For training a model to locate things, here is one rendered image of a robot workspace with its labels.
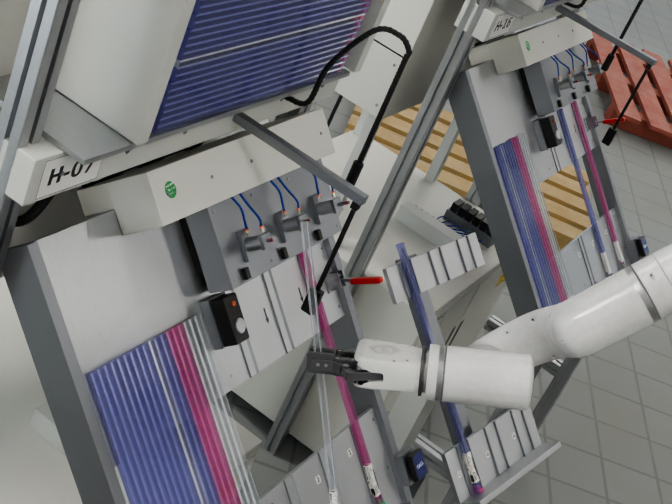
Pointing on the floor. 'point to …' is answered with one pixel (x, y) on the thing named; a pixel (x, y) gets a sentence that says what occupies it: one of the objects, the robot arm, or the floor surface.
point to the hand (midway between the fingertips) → (321, 360)
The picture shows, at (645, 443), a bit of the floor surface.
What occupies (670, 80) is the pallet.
